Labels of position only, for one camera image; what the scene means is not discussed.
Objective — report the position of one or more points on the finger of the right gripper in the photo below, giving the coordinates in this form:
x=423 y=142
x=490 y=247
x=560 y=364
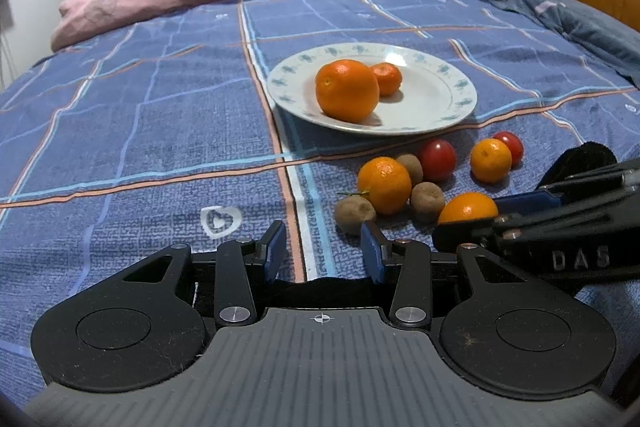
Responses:
x=526 y=204
x=598 y=181

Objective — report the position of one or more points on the large orange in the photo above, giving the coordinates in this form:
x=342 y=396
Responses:
x=346 y=90

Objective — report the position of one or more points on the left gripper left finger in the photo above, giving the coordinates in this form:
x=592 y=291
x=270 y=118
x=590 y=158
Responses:
x=229 y=281

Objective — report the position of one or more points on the blue plaid bed sheet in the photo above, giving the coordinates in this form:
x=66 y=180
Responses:
x=163 y=132

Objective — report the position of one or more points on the white floral plate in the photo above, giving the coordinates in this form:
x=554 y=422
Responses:
x=433 y=95

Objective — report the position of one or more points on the mandarin small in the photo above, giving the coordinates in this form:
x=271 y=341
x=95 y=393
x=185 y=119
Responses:
x=490 y=161

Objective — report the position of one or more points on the mandarin front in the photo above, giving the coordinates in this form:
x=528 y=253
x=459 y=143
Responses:
x=468 y=207

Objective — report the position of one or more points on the brown longan back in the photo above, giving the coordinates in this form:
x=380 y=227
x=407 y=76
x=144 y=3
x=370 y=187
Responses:
x=413 y=166

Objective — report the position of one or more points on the grey blue blanket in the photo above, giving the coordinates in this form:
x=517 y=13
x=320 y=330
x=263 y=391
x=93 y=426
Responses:
x=601 y=35

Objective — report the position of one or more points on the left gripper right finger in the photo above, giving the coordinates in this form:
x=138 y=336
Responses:
x=420 y=285

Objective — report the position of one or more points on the brown longan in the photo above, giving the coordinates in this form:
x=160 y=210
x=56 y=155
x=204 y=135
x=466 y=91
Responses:
x=427 y=201
x=351 y=212
x=413 y=166

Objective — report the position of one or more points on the red cherry tomato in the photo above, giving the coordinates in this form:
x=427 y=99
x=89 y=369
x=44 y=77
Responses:
x=514 y=144
x=438 y=160

